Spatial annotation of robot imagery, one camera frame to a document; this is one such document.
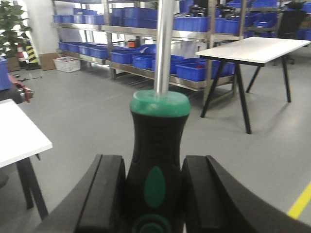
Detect brown cardboard box on floor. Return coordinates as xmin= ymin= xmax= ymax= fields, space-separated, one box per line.
xmin=39 ymin=52 xmax=59 ymax=71

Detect black green screwdriver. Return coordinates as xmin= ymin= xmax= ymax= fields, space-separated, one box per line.
xmin=126 ymin=0 xmax=190 ymax=233

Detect metal storage shelf rack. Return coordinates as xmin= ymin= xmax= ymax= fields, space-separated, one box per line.
xmin=51 ymin=0 xmax=311 ymax=92

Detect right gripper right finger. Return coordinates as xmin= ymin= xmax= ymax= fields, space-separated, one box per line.
xmin=182 ymin=155 xmax=311 ymax=233

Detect red white traffic cone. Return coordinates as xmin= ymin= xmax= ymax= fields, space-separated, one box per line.
xmin=17 ymin=44 xmax=27 ymax=68

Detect green potted plant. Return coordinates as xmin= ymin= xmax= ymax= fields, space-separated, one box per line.
xmin=0 ymin=0 xmax=32 ymax=57

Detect white table black legs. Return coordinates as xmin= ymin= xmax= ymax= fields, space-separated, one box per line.
xmin=197 ymin=37 xmax=311 ymax=134

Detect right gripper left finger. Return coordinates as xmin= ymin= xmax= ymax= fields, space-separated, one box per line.
xmin=34 ymin=154 xmax=125 ymax=233

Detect large blue plastic bin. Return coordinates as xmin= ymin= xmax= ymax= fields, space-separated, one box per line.
xmin=0 ymin=56 xmax=12 ymax=91

